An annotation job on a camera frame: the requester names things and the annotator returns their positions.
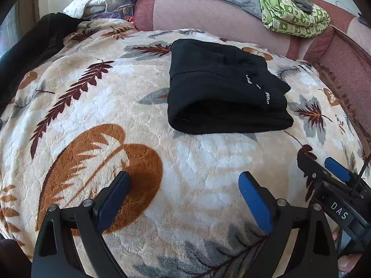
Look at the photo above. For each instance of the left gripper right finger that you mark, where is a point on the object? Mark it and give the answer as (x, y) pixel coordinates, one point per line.
(314, 253)

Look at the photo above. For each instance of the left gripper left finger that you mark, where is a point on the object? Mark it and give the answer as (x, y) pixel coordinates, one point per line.
(55, 253)

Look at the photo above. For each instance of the black pants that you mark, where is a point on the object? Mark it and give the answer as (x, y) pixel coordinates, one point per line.
(218, 88)

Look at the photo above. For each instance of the person right hand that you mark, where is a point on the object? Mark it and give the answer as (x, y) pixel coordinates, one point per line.
(348, 262)

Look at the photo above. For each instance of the leaf pattern fleece blanket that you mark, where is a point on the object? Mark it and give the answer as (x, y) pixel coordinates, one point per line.
(100, 107)

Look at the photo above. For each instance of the black garment at bed edge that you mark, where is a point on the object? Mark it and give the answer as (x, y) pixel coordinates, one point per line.
(42, 42)

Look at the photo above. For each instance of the green patterned folded quilt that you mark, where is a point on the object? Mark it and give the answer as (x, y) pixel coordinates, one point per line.
(285, 16)

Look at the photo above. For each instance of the small colourful box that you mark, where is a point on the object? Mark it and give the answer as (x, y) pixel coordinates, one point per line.
(126, 12)

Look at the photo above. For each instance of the white pillow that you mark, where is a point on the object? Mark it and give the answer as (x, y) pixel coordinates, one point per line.
(86, 8)

